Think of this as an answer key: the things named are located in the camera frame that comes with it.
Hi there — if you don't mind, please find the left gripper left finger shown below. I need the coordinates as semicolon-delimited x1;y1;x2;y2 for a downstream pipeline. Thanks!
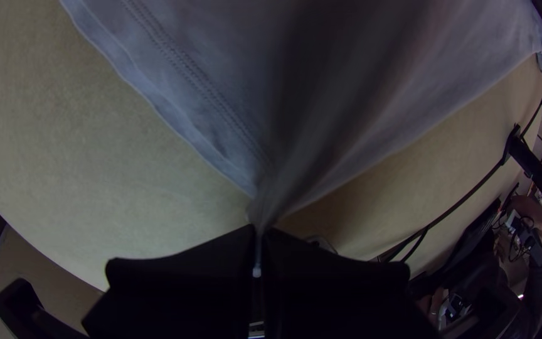
82;224;257;339

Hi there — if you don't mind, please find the black cable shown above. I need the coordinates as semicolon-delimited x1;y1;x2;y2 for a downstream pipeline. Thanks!
378;123;522;264

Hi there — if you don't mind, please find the light grey t-shirt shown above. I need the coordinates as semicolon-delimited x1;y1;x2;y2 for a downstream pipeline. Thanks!
59;0;542;279

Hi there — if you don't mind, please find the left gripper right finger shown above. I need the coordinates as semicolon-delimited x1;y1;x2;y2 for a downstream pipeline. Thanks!
262;227;439;339

